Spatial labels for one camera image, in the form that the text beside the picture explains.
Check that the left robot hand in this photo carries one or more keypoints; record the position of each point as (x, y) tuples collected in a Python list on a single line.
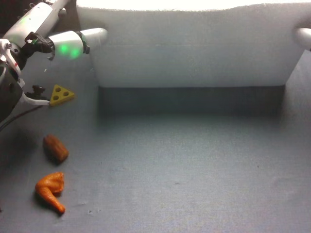
[(65, 46)]

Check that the grey table cloth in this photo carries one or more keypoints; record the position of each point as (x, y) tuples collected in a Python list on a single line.
[(170, 170)]

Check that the yellow toy cheese wedge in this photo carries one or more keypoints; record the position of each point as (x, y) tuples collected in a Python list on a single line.
[(62, 97)]

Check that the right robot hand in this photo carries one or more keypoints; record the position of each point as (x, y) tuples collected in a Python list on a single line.
[(305, 37)]

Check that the orange toy chicken wing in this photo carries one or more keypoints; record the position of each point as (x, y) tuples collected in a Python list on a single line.
[(49, 185)]

